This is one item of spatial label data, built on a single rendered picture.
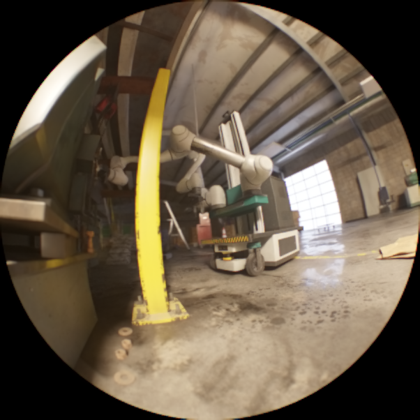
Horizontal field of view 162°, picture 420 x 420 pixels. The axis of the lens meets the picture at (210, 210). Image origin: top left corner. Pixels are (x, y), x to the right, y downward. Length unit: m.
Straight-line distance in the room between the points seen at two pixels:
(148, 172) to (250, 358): 0.76
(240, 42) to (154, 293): 5.82
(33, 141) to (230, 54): 5.64
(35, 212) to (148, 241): 0.49
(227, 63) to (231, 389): 6.06
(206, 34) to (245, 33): 1.15
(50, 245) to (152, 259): 0.41
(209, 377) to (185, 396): 0.07
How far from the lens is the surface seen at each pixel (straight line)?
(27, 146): 0.28
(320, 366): 0.42
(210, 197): 1.53
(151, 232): 0.62
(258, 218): 1.32
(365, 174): 7.99
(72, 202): 0.63
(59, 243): 0.35
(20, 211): 0.22
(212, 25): 5.37
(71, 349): 0.50
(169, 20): 1.73
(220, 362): 0.43
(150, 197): 0.65
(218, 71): 5.95
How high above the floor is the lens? 0.32
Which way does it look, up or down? 11 degrees up
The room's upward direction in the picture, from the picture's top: 6 degrees counter-clockwise
